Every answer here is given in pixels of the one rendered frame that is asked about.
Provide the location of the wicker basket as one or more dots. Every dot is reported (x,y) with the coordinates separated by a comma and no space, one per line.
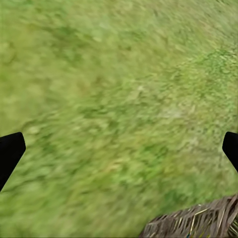
(217,219)

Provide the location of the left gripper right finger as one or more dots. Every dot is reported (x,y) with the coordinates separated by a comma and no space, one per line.
(230,148)

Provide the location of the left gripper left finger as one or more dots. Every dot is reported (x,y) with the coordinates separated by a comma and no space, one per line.
(12,148)

